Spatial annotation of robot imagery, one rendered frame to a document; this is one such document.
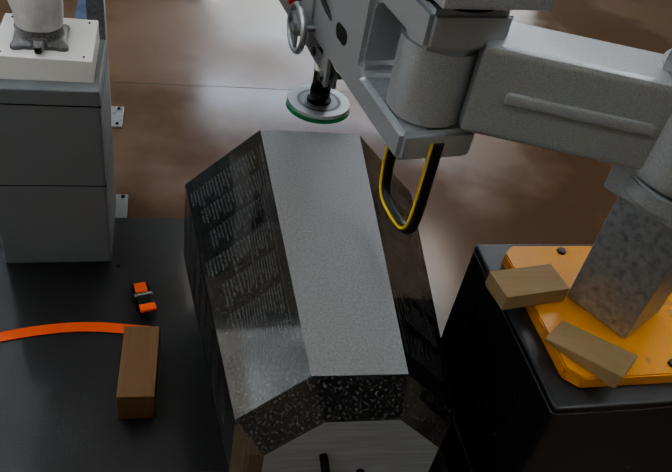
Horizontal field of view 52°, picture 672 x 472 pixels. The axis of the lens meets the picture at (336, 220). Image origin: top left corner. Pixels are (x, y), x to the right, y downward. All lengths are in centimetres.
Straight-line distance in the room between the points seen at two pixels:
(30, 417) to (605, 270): 181
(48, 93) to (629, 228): 184
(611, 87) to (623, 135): 12
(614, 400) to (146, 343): 150
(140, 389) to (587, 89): 162
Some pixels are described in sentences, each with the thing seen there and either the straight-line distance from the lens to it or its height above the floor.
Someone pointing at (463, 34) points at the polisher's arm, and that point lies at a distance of 150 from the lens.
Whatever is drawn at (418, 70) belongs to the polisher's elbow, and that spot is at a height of 138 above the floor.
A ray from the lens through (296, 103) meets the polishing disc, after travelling 234.
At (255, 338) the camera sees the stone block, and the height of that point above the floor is 73.
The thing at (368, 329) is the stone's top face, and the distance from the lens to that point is 167.
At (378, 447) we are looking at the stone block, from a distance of 167.
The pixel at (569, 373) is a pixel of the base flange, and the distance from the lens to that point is 185.
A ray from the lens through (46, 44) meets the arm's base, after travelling 256.
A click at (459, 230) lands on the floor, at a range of 341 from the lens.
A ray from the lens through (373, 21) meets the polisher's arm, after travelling 174.
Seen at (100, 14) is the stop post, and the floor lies 59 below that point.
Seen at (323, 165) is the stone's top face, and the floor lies 82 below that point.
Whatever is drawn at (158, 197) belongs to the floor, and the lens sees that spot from 330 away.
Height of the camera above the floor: 204
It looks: 39 degrees down
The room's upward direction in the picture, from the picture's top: 11 degrees clockwise
